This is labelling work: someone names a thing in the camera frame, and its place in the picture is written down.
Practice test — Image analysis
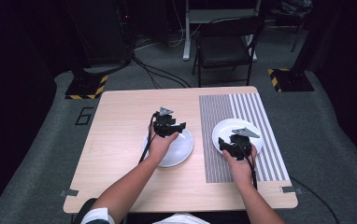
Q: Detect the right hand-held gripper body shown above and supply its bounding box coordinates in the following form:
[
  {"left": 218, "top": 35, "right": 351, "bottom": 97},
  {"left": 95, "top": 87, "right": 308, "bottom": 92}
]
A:
[{"left": 226, "top": 126, "right": 261, "bottom": 161}]

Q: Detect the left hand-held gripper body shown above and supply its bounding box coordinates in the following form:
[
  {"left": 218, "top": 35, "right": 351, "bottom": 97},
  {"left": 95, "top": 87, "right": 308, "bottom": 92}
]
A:
[{"left": 152, "top": 105, "right": 179, "bottom": 138}]

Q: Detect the white plate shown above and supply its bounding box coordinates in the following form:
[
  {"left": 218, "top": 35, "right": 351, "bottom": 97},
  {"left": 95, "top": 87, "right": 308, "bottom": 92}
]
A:
[
  {"left": 211, "top": 118, "right": 264, "bottom": 157},
  {"left": 141, "top": 125, "right": 194, "bottom": 169}
]

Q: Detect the person's left hand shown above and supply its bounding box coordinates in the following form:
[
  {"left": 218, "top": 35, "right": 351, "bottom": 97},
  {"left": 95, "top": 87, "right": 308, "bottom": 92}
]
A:
[{"left": 147, "top": 123, "right": 180, "bottom": 163}]

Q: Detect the person's right hand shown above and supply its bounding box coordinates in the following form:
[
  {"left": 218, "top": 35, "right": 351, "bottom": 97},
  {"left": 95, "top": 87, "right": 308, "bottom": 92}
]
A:
[{"left": 221, "top": 144, "right": 258, "bottom": 189}]

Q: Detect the grey white striped mat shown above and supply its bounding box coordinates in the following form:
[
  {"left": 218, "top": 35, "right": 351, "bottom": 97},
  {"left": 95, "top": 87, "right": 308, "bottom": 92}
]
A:
[{"left": 198, "top": 92, "right": 292, "bottom": 184}]

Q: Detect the grey tape piece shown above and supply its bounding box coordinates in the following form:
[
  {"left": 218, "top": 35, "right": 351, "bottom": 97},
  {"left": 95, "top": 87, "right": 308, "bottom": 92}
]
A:
[
  {"left": 279, "top": 185, "right": 305, "bottom": 196},
  {"left": 59, "top": 189, "right": 80, "bottom": 198}
]

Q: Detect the black yellow striped stand base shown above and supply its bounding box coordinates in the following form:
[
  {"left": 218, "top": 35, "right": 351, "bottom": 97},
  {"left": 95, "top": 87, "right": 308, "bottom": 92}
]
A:
[
  {"left": 64, "top": 74, "right": 109, "bottom": 101},
  {"left": 266, "top": 67, "right": 315, "bottom": 93}
]

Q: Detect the person's white clothing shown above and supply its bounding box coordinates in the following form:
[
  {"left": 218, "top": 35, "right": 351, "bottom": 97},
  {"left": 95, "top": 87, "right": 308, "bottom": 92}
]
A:
[{"left": 152, "top": 213, "right": 211, "bottom": 224}]

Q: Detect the black folding chair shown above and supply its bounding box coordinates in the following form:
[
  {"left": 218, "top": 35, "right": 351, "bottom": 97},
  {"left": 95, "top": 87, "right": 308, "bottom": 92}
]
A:
[{"left": 192, "top": 16, "right": 265, "bottom": 88}]

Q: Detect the dark equipment cabinet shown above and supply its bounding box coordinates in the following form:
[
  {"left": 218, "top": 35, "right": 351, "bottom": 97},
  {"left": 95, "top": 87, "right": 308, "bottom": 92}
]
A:
[{"left": 64, "top": 0, "right": 135, "bottom": 67}]

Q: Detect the person's white sleeve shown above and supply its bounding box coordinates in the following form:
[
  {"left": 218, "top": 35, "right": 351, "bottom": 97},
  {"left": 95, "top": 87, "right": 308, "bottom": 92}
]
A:
[{"left": 79, "top": 206, "right": 116, "bottom": 224}]

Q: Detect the dark furniture with cloth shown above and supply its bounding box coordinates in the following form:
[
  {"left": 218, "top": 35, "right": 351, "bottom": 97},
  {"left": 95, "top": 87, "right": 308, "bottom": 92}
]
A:
[{"left": 268, "top": 0, "right": 314, "bottom": 53}]

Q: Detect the left hand-held gripper black cable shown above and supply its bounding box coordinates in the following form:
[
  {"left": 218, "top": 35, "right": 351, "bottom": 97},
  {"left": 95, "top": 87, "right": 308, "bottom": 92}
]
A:
[{"left": 137, "top": 113, "right": 158, "bottom": 165}]

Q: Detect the hand-held gripper black cable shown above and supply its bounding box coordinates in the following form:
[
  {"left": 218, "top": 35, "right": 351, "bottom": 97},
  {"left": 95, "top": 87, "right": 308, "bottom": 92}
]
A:
[
  {"left": 239, "top": 145, "right": 259, "bottom": 191},
  {"left": 137, "top": 113, "right": 158, "bottom": 165}
]

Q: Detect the right hand-held gripper black cable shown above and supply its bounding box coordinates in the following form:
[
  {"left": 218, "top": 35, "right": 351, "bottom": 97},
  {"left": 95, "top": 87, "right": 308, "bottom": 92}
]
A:
[{"left": 239, "top": 145, "right": 259, "bottom": 191}]

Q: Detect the black floor cable bundle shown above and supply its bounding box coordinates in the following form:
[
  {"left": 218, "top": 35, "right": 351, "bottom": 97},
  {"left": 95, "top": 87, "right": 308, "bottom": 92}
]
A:
[{"left": 131, "top": 53, "right": 192, "bottom": 90}]

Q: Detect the white desk frame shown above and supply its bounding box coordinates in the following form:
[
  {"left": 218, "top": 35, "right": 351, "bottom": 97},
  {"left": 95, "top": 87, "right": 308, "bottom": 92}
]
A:
[{"left": 181, "top": 0, "right": 263, "bottom": 62}]

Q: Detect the black cable on floor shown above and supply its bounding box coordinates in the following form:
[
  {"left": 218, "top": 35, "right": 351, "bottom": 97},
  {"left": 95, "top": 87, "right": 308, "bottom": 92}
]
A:
[{"left": 289, "top": 175, "right": 341, "bottom": 224}]

